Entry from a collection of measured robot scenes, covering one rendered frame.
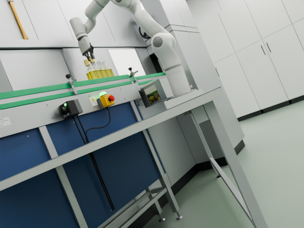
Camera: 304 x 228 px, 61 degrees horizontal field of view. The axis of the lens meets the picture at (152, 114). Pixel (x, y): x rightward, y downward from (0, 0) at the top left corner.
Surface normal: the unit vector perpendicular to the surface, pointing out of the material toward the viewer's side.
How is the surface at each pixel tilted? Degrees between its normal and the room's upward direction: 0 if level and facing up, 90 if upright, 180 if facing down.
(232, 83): 90
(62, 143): 90
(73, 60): 90
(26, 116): 90
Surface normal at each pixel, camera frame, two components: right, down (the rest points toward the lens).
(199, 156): -0.54, 0.22
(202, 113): -0.09, 0.02
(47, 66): 0.74, -0.33
